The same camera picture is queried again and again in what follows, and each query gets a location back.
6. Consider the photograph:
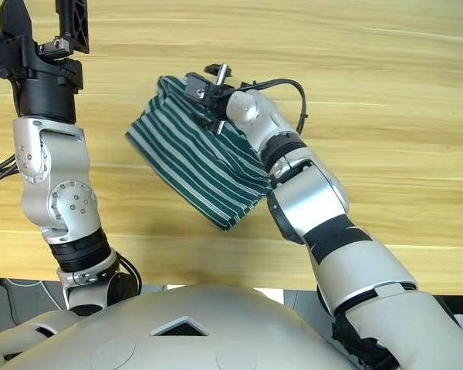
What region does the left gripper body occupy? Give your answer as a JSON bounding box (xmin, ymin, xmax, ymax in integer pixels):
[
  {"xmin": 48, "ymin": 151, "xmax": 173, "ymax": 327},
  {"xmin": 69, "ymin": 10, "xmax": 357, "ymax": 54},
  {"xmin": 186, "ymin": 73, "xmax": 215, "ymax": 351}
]
[{"xmin": 0, "ymin": 33, "xmax": 84, "ymax": 125}]

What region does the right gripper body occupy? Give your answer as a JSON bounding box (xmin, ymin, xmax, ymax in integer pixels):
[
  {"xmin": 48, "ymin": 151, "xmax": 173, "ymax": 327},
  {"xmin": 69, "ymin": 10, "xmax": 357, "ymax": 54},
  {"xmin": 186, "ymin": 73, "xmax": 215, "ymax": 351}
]
[{"xmin": 194, "ymin": 62, "xmax": 256, "ymax": 136}]

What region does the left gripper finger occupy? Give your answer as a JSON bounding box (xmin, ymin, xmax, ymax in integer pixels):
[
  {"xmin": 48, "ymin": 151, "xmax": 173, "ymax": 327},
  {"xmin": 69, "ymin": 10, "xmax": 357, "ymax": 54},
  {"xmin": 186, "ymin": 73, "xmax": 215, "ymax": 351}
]
[
  {"xmin": 0, "ymin": 0, "xmax": 34, "ymax": 40},
  {"xmin": 55, "ymin": 0, "xmax": 90, "ymax": 55}
]

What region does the green white striped T-shirt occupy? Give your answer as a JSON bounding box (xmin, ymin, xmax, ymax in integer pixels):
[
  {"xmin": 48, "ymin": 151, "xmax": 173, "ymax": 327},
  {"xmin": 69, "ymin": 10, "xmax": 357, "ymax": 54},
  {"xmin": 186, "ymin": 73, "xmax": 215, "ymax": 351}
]
[{"xmin": 123, "ymin": 74, "xmax": 273, "ymax": 232}]

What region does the robot body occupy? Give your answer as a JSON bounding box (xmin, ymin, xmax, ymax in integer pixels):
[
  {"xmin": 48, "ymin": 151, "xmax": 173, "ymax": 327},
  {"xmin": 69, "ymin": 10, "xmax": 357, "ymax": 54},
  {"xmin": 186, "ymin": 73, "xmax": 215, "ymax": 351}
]
[{"xmin": 0, "ymin": 284, "xmax": 375, "ymax": 370}]

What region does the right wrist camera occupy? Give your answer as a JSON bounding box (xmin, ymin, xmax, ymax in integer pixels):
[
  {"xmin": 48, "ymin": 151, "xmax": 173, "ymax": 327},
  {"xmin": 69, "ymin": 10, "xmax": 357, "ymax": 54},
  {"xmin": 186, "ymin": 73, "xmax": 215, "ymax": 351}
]
[{"xmin": 184, "ymin": 72, "xmax": 214, "ymax": 103}]

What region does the black cable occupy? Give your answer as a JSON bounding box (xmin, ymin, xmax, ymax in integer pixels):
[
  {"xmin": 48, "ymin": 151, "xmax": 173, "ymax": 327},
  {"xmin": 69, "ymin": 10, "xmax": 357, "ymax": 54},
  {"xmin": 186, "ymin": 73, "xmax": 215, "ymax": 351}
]
[
  {"xmin": 235, "ymin": 78, "xmax": 310, "ymax": 136},
  {"xmin": 0, "ymin": 153, "xmax": 22, "ymax": 190}
]

